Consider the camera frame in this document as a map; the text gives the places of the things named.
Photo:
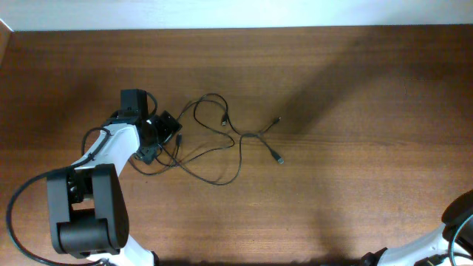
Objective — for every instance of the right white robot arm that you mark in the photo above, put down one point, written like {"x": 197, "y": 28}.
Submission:
{"x": 449, "y": 244}

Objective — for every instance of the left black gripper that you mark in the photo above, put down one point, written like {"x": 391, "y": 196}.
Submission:
{"x": 162, "y": 123}

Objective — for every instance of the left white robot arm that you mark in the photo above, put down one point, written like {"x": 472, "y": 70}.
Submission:
{"x": 87, "y": 211}

